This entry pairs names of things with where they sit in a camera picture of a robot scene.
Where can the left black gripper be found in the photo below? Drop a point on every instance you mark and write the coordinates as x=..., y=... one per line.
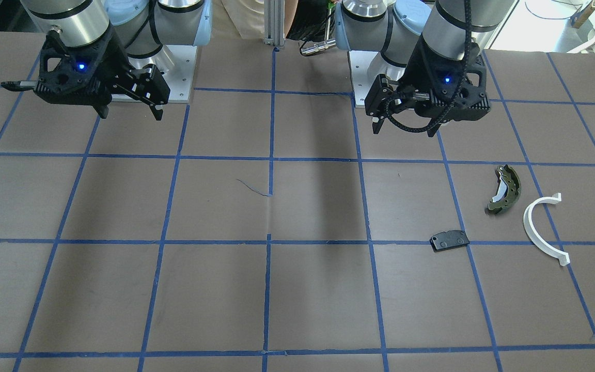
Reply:
x=415, y=66

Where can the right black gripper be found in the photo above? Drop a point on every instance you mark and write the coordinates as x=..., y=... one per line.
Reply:
x=115, y=61

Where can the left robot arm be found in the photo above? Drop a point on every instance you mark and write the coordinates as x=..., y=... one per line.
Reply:
x=438, y=49

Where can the green brake shoe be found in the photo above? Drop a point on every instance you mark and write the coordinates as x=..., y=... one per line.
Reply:
x=508, y=191

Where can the black brake pad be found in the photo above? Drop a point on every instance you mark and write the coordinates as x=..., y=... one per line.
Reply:
x=446, y=240

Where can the seated person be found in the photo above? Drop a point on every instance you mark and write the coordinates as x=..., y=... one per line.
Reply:
x=303, y=20

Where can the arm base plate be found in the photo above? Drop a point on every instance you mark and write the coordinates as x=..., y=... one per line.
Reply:
x=176, y=63
x=364, y=67

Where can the metal handle tool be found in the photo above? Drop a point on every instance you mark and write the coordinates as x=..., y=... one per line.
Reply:
x=318, y=47

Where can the aluminium frame post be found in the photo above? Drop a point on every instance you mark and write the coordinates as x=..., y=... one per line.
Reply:
x=274, y=23

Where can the white curved plastic bracket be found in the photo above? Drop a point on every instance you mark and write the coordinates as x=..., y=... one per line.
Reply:
x=532, y=233

